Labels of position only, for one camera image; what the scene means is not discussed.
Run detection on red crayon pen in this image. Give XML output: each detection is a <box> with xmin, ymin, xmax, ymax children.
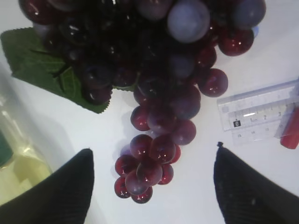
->
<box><xmin>279</xmin><ymin>79</ymin><xmax>299</xmax><ymax>150</ymax></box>

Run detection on purple artificial grape bunch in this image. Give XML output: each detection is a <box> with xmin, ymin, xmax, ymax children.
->
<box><xmin>0</xmin><ymin>0</ymin><xmax>266</xmax><ymax>203</ymax></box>

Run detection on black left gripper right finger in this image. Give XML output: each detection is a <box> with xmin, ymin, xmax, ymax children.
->
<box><xmin>214</xmin><ymin>142</ymin><xmax>299</xmax><ymax>224</ymax></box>

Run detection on yellow tea bottle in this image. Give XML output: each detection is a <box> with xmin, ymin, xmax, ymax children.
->
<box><xmin>0</xmin><ymin>68</ymin><xmax>52</xmax><ymax>205</ymax></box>

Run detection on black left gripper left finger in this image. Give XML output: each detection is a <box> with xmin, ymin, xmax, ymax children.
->
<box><xmin>0</xmin><ymin>149</ymin><xmax>94</xmax><ymax>224</ymax></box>

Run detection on clear plastic ruler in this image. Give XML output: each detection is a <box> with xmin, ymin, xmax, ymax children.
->
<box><xmin>217</xmin><ymin>80</ymin><xmax>296</xmax><ymax>145</ymax></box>

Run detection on blue scissors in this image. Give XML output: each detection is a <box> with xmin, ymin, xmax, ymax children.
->
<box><xmin>251</xmin><ymin>26</ymin><xmax>259</xmax><ymax>38</ymax></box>

